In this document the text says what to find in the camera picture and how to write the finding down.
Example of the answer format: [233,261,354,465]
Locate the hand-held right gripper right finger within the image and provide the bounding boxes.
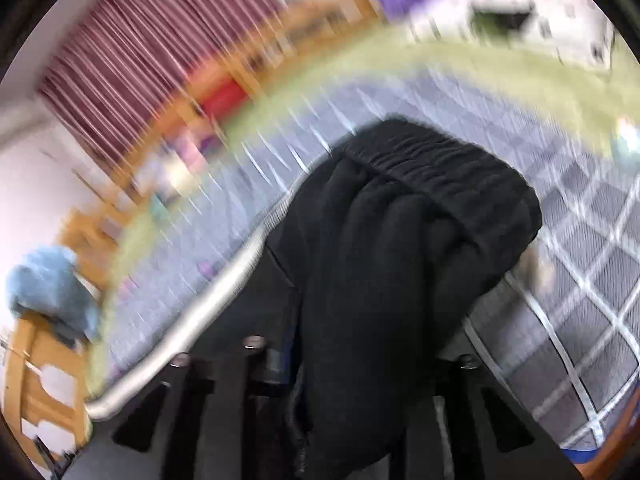
[400,353,586,480]

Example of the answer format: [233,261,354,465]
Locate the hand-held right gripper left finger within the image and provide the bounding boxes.
[112,336,303,480]

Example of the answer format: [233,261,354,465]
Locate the black pants with white stripe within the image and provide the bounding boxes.
[62,117,543,480]

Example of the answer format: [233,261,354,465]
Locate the grey checked blanket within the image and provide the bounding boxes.
[100,67,640,461]

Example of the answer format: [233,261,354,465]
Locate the blue plush toy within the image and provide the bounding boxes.
[5,246,103,343]

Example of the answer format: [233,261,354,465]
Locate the maroon striped curtain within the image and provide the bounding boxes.
[40,0,296,166]

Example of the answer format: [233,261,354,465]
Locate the green bed sheet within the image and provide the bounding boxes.
[82,25,640,406]

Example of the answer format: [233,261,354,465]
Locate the white patterned cloth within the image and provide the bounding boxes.
[407,0,616,66]

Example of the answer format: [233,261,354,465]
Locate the wooden bed frame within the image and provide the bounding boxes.
[0,0,551,466]

